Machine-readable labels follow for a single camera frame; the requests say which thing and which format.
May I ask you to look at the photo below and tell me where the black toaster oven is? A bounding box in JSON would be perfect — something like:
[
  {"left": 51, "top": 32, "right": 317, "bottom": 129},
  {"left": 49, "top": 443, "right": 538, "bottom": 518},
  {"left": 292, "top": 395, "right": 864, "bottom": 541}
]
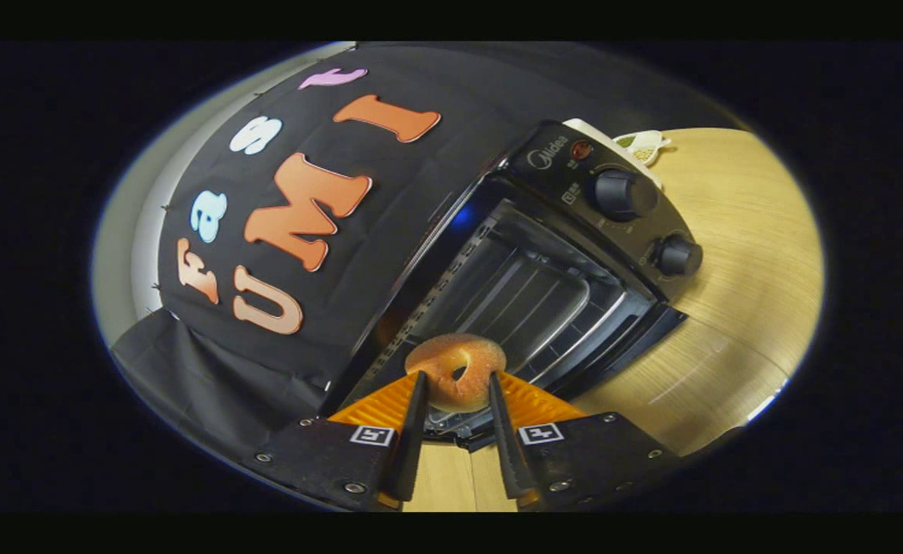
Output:
[{"left": 320, "top": 119, "right": 704, "bottom": 451}]

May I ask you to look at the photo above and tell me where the brown glazed bagel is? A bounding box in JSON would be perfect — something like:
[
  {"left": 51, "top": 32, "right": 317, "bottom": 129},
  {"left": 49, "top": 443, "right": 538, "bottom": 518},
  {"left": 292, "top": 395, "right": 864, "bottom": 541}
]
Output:
[{"left": 405, "top": 333, "right": 507, "bottom": 413}]

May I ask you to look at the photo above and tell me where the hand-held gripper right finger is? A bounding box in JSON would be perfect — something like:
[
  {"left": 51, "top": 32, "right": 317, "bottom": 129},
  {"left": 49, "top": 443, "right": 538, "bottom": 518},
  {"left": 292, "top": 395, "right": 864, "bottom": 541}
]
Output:
[{"left": 488, "top": 371, "right": 683, "bottom": 510}]

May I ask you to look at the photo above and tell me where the white leaf-shaped snack dish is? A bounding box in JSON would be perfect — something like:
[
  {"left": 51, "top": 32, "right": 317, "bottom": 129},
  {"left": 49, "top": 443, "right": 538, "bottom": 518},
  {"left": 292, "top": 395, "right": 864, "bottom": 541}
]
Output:
[{"left": 613, "top": 130, "right": 672, "bottom": 167}]

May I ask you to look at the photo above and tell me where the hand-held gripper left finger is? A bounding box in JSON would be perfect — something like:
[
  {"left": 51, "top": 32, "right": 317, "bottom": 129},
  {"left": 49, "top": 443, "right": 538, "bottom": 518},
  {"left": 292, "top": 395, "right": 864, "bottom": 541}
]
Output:
[{"left": 243, "top": 371, "right": 429, "bottom": 510}]

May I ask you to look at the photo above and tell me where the white bread toaster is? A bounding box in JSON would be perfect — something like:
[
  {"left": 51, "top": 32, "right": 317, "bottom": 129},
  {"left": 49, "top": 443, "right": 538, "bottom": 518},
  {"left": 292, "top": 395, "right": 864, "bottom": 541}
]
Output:
[{"left": 563, "top": 118, "right": 664, "bottom": 189}]

